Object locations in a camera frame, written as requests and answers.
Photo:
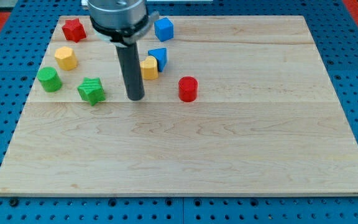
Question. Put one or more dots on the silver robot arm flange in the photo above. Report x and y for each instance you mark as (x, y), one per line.
(120, 22)

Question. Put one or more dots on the blue triangle block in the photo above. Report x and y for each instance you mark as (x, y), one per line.
(161, 57)

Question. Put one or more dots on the red cylinder block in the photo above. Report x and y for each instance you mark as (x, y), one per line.
(188, 89)

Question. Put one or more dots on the yellow heart block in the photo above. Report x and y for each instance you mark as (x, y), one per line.
(149, 68)

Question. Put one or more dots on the light wooden board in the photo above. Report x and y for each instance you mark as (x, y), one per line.
(267, 121)

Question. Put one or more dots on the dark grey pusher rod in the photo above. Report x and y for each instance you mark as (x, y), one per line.
(131, 72)

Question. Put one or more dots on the blue cube block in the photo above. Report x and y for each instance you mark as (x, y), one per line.
(164, 29)

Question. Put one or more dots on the green star block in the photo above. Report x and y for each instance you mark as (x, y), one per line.
(91, 90)

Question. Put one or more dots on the yellow hexagon block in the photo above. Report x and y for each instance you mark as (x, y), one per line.
(66, 58)

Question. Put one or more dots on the red star block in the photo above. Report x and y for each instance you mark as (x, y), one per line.
(73, 30)

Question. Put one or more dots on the green cylinder block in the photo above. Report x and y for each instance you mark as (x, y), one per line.
(49, 79)

